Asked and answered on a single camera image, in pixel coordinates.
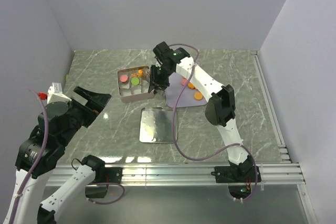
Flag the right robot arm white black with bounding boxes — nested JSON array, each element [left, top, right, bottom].
[[149, 42, 258, 182]]

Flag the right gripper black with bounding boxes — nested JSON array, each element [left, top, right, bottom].
[[148, 65, 174, 95]]

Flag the pink round cookie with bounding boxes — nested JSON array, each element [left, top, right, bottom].
[[119, 75, 128, 83], [181, 79, 188, 86]]

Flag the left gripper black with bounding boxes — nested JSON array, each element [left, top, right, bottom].
[[59, 85, 111, 146]]

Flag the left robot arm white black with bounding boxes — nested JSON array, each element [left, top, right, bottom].
[[4, 87, 111, 223]]

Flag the aluminium side rail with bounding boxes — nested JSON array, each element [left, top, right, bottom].
[[250, 50, 292, 163]]

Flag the lavender cookie tray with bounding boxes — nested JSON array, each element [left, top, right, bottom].
[[165, 73, 207, 108]]

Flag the metal tongs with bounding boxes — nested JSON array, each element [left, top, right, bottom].
[[140, 70, 166, 96]]

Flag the aluminium front rail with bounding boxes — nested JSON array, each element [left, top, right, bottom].
[[47, 163, 307, 187]]

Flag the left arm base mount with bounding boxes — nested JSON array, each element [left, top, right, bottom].
[[85, 167, 122, 199]]

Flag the orange round cookie bottom right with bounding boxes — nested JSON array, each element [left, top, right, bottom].
[[194, 92, 203, 100]]

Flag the square cookie tin with liners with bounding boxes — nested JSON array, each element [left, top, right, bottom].
[[117, 66, 154, 103]]

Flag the silver tin lid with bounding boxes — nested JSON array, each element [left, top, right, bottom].
[[139, 107, 178, 144]]

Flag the green round cookie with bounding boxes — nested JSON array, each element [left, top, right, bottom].
[[131, 77, 140, 86]]

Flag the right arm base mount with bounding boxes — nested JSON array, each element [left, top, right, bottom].
[[211, 165, 261, 201]]

